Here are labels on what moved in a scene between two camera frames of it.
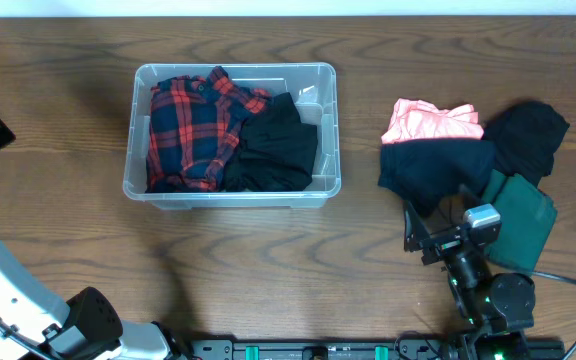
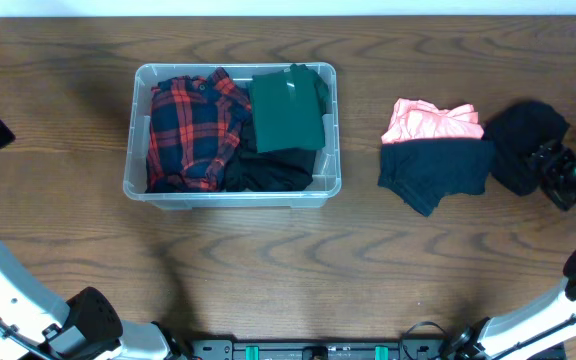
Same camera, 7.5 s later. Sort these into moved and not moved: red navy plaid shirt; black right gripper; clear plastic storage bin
Moved: black right gripper
Not moved: red navy plaid shirt; clear plastic storage bin
